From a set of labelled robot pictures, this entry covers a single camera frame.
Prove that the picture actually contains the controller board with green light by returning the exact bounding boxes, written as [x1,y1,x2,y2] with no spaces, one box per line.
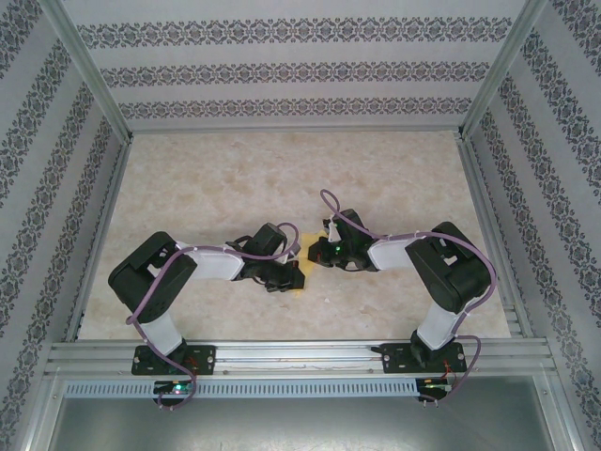
[153,381,196,397]

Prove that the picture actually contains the long aluminium table edge rail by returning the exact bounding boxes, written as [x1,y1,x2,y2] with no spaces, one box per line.
[129,124,464,136]

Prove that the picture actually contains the aluminium mounting rail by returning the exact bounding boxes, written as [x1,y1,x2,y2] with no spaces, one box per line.
[44,340,558,377]

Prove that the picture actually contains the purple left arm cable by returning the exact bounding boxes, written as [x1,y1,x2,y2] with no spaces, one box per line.
[125,222,302,412]

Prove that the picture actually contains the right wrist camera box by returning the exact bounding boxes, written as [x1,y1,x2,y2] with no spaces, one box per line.
[322,214,343,241]

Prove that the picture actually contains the aluminium frame post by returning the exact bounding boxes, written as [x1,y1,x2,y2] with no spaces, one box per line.
[35,0,136,143]
[457,0,549,141]

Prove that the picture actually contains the grey metal sheet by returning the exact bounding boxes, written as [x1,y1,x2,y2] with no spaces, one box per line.
[46,397,572,451]

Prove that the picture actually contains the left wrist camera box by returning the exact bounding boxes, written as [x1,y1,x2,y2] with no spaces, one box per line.
[280,241,304,264]

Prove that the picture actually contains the slotted white cable duct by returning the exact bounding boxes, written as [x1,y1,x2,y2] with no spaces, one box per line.
[63,379,420,398]

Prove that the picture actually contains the yellow paper sheet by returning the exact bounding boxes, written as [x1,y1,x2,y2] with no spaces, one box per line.
[291,228,330,301]

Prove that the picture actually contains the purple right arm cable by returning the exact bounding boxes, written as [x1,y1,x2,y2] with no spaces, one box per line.
[318,189,500,406]

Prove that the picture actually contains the aluminium side edge rail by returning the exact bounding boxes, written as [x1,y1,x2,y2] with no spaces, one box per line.
[457,135,535,339]
[64,135,136,343]

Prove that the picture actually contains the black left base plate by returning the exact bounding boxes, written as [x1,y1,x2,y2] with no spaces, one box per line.
[131,344,218,377]

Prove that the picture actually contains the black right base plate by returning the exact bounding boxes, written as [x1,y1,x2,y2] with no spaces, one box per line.
[380,341,469,376]

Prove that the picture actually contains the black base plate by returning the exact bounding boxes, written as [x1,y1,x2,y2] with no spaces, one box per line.
[380,341,469,376]
[131,344,218,377]

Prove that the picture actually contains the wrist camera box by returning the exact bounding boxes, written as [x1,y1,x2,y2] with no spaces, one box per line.
[322,214,343,241]
[280,241,304,264]

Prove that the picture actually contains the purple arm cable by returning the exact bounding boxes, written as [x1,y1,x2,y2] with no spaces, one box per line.
[125,222,302,412]
[318,189,500,406]

